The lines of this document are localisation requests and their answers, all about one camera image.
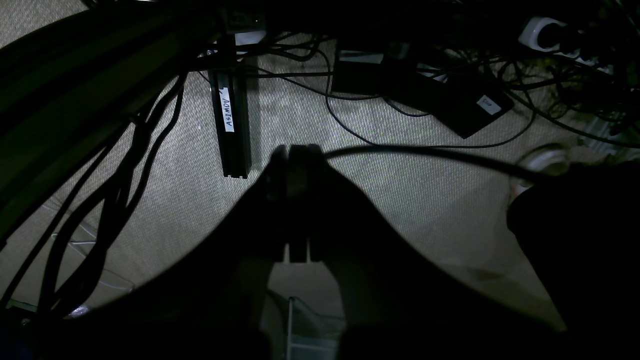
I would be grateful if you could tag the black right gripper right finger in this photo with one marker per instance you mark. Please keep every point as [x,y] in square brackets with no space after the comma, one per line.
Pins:
[398,305]

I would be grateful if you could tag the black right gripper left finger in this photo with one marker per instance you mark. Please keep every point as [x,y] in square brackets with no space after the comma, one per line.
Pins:
[207,306]

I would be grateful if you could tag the black power supply box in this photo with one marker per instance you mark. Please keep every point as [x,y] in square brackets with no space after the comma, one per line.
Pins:
[463,103]

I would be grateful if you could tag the black aluminium extrusion bar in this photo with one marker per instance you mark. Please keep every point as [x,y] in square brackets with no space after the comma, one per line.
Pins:
[229,98]

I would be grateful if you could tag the white power strip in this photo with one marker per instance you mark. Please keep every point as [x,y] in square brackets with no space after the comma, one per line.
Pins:
[551,36]

